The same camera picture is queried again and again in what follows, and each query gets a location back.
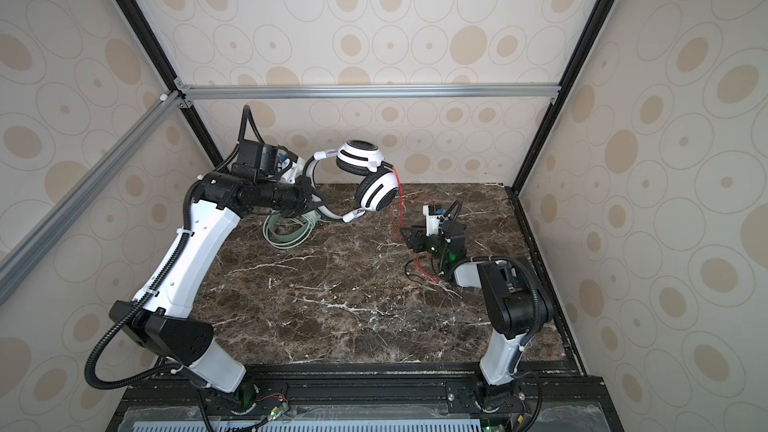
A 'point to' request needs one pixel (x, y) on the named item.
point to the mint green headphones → (289, 235)
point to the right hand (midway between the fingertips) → (408, 227)
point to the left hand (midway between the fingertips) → (333, 195)
